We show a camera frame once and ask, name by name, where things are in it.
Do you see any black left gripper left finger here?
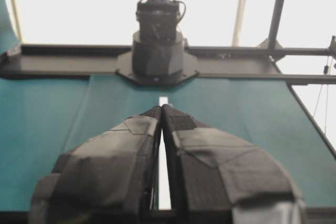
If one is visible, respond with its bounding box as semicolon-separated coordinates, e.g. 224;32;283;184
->
29;106;161;223

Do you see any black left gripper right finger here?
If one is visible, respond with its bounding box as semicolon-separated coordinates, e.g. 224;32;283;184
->
161;105;307;223

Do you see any white wooden board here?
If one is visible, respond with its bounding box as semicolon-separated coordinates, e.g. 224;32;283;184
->
158;96;173;211

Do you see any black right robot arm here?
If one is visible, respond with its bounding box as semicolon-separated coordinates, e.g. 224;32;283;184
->
117;0;198;86

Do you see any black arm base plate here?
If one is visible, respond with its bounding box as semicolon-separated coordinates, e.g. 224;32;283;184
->
117;52;199;86

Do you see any black metal frame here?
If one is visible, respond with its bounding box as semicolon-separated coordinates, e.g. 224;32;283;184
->
0;0;336;86

